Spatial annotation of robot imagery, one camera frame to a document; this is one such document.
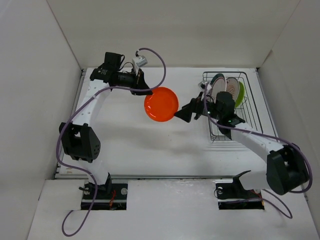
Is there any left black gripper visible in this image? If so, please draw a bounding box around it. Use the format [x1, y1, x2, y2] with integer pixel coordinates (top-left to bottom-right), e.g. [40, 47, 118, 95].
[115, 67, 153, 96]

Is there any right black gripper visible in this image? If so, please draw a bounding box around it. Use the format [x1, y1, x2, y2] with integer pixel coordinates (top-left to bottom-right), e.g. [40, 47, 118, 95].
[174, 91, 223, 123]

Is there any green rimmed white plate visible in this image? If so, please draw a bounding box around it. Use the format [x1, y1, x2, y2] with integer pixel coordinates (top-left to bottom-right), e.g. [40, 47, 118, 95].
[209, 73, 227, 102]

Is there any orange sunburst patterned plate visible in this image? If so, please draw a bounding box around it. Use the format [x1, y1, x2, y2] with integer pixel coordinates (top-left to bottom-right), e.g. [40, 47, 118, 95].
[226, 77, 240, 101]

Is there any lime green plate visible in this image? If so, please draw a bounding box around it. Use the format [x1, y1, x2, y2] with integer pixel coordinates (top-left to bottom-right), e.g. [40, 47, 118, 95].
[235, 81, 245, 108]

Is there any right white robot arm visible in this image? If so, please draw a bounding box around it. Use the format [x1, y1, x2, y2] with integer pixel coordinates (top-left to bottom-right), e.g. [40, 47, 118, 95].
[174, 91, 313, 197]

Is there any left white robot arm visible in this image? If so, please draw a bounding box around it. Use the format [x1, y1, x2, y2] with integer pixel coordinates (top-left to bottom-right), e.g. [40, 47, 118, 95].
[57, 52, 153, 199]

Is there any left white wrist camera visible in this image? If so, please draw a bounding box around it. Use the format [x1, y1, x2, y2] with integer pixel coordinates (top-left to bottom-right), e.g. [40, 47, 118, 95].
[131, 50, 148, 76]

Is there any black wire dish rack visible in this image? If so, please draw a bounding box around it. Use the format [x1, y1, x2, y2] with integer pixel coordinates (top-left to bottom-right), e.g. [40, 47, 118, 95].
[202, 71, 263, 133]

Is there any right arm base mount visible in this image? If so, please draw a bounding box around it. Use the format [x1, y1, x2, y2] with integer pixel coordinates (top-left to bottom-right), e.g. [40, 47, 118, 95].
[214, 182, 265, 210]

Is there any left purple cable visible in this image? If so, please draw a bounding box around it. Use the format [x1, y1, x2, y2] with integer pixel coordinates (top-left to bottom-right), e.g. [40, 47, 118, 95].
[55, 47, 167, 237]

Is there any purple cable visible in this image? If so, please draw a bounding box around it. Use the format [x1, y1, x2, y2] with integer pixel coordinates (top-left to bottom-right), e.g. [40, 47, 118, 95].
[202, 83, 313, 220]
[55, 47, 167, 237]

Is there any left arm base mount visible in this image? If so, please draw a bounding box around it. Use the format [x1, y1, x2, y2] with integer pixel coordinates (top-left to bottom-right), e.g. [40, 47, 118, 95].
[78, 182, 128, 211]

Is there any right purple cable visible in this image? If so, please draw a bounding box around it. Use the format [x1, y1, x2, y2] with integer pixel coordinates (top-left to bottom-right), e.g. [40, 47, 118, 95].
[202, 83, 313, 220]

